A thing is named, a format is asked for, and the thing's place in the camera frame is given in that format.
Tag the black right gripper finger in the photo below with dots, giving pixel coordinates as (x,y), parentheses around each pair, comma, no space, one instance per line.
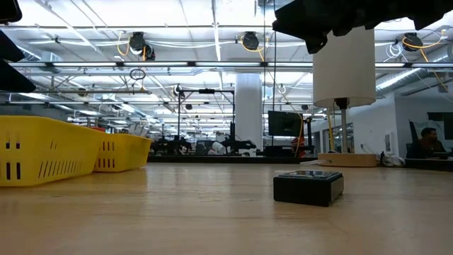
(316,44)
(308,17)

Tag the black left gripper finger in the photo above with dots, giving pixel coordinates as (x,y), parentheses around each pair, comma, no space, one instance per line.
(14,79)
(8,49)

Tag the black digital timer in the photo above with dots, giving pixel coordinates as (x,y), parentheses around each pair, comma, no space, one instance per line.
(308,189)

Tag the black background robot arm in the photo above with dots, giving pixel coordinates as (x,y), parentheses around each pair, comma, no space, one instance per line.
(242,145)
(170,146)

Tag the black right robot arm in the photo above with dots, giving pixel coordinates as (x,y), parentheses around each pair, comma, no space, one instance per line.
(435,12)

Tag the black office chair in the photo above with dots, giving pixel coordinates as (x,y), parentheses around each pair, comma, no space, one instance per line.
(412,138)

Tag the white shade wooden base lamp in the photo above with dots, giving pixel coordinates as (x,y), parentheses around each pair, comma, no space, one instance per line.
(343,78)

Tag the large yellow plastic basket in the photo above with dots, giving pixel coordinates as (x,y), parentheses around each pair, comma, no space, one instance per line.
(42,152)

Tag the black monitor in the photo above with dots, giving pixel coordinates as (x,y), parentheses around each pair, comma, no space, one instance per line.
(285,123)

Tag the white pillar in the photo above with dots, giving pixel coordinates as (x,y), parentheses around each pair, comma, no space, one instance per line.
(248,110)

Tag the small yellow plastic basket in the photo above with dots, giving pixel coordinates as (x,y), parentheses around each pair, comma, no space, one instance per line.
(124,152)

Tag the person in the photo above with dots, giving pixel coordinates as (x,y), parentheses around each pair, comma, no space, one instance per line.
(428,143)

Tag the white roll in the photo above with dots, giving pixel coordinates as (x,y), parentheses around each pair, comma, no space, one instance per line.
(218,147)

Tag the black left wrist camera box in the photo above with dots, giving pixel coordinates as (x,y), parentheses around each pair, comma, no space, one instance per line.
(8,8)

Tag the black background rig frame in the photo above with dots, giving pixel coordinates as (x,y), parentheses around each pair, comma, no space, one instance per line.
(207,91)

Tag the dark wall screen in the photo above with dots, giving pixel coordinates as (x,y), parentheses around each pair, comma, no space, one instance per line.
(440,124)

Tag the black table edge frame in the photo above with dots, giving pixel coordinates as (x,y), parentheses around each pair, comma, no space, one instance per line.
(198,159)

